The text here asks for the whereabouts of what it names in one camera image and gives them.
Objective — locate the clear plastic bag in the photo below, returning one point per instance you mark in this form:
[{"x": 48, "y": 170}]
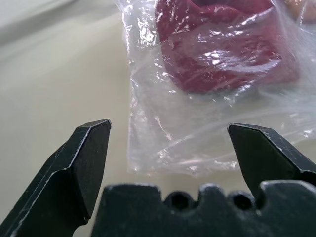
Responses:
[{"x": 187, "y": 123}]

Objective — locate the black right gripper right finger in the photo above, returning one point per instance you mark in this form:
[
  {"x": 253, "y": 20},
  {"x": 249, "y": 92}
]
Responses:
[{"x": 269, "y": 153}]

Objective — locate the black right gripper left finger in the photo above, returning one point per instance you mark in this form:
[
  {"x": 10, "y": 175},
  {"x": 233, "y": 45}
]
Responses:
[{"x": 64, "y": 177}]

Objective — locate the red folded cloth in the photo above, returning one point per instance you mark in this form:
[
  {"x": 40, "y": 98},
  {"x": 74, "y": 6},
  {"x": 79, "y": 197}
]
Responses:
[{"x": 214, "y": 47}]

